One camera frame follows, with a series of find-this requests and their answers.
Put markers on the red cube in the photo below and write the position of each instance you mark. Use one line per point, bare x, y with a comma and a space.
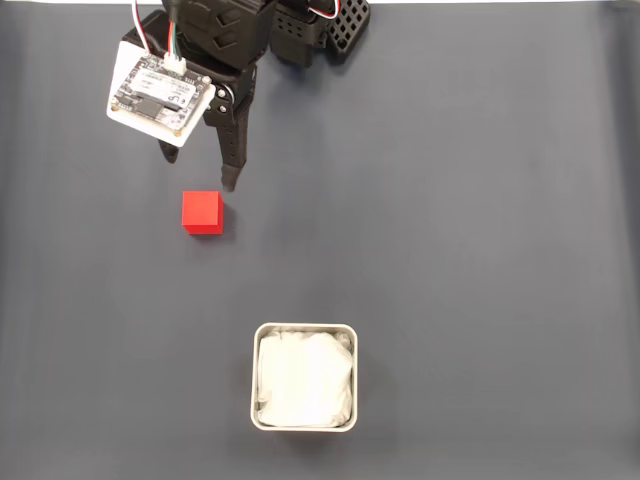
200, 212

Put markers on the beige square box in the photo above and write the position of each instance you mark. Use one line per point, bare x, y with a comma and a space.
253, 380

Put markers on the dark grey table mat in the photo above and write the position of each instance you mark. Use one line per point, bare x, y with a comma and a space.
450, 225

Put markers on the white crumpled cloth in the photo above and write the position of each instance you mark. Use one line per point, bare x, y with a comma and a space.
305, 380

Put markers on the white camera board with mount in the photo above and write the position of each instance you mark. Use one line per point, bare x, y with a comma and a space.
155, 95

